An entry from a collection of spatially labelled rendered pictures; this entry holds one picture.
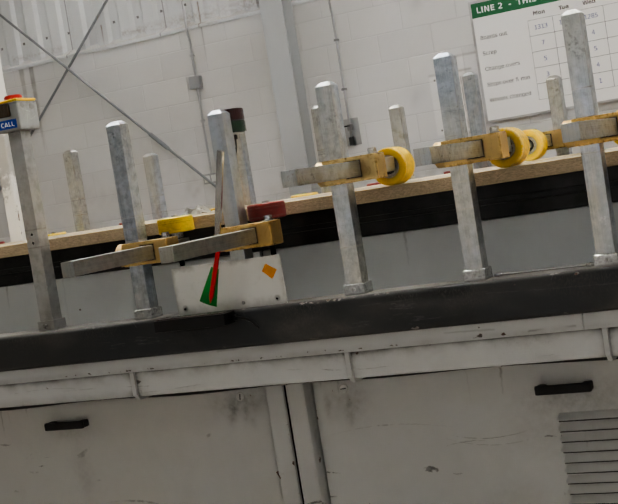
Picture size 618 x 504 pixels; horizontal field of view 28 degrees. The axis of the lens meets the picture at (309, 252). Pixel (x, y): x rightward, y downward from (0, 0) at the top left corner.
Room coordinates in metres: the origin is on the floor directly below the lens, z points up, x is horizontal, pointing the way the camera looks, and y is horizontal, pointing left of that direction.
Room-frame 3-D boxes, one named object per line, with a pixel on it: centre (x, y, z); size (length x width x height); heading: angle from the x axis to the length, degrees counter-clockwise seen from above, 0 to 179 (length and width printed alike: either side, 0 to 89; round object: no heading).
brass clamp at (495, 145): (2.37, -0.33, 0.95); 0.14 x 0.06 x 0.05; 64
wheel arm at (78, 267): (2.61, 0.37, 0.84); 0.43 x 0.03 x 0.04; 154
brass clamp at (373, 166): (2.48, -0.11, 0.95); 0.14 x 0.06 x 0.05; 64
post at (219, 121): (2.60, 0.14, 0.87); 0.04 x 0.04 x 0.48; 64
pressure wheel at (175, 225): (2.78, 0.28, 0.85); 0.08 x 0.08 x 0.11
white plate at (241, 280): (2.59, 0.18, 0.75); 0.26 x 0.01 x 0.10; 64
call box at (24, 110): (2.82, 0.60, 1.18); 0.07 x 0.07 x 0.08; 64
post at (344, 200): (2.49, -0.09, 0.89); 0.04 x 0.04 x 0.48; 64
